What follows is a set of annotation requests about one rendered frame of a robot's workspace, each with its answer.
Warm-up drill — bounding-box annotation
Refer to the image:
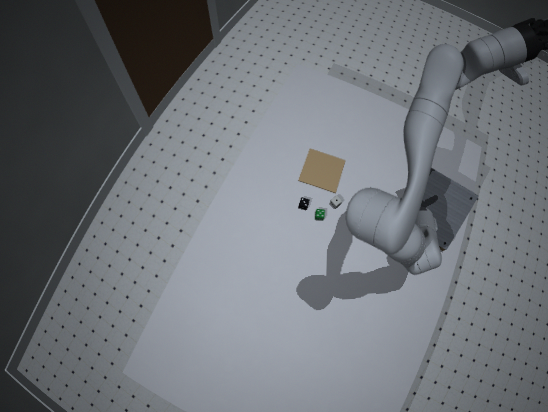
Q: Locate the black die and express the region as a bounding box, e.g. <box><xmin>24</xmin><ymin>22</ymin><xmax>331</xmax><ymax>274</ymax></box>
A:
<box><xmin>299</xmin><ymin>197</ymin><xmax>309</xmax><ymax>210</ymax></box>

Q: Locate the tan flat mat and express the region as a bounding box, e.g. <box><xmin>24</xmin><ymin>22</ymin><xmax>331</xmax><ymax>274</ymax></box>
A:
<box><xmin>298</xmin><ymin>149</ymin><xmax>346</xmax><ymax>193</ymax></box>

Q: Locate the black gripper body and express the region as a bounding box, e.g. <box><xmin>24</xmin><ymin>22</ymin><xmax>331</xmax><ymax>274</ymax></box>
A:
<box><xmin>511</xmin><ymin>23</ymin><xmax>548</xmax><ymax>62</ymax></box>

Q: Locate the grey die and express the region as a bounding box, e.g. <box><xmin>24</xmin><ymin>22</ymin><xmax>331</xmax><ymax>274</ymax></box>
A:
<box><xmin>330</xmin><ymin>195</ymin><xmax>342</xmax><ymax>208</ymax></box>

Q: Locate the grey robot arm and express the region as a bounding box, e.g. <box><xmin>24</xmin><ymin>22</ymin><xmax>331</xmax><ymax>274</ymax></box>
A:
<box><xmin>346</xmin><ymin>27</ymin><xmax>529</xmax><ymax>275</ymax></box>

